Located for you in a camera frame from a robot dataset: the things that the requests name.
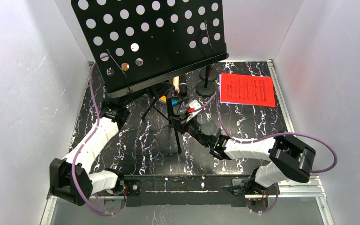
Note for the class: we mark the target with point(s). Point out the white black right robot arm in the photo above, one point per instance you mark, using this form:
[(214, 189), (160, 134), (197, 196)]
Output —
[(289, 157)]

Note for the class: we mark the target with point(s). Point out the black desktop microphone stand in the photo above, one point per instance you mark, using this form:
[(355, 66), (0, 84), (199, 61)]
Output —
[(205, 88)]

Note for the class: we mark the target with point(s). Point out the black tripod music stand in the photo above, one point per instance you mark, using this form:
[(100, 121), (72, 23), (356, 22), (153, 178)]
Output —
[(140, 43)]

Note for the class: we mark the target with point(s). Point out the black blue marker pen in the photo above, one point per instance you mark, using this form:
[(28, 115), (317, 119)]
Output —
[(175, 102)]

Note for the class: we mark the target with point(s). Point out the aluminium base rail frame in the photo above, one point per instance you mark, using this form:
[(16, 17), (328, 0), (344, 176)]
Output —
[(258, 202)]

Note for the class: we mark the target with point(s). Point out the black handheld microphone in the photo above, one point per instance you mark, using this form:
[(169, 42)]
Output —
[(183, 85)]

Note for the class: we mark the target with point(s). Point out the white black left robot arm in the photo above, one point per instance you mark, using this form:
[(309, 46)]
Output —
[(71, 178)]

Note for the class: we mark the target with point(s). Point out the pink microphone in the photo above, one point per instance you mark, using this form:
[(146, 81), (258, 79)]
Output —
[(175, 82)]

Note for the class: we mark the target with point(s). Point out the red sheet music page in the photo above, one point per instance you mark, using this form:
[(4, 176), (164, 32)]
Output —
[(247, 90)]

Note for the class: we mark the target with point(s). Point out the yellow and grey eraser block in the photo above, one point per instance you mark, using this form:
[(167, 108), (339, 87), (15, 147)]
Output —
[(162, 100)]

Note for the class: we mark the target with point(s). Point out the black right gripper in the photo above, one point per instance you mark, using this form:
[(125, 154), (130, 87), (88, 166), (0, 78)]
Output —
[(183, 122)]

